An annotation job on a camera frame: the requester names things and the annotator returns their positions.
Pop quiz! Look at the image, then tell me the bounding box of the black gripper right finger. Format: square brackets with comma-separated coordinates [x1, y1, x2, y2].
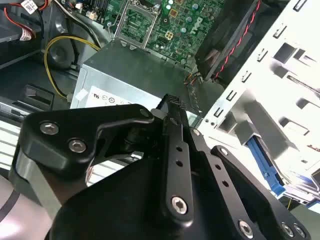
[179, 109, 313, 240]

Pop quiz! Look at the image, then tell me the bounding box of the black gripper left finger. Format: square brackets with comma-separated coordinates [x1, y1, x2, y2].
[8, 93, 196, 228]

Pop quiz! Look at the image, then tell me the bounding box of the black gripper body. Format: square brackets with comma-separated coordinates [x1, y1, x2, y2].
[49, 158, 278, 240]

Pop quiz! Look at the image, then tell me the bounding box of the hard disk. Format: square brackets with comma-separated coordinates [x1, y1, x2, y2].
[246, 133, 320, 208]

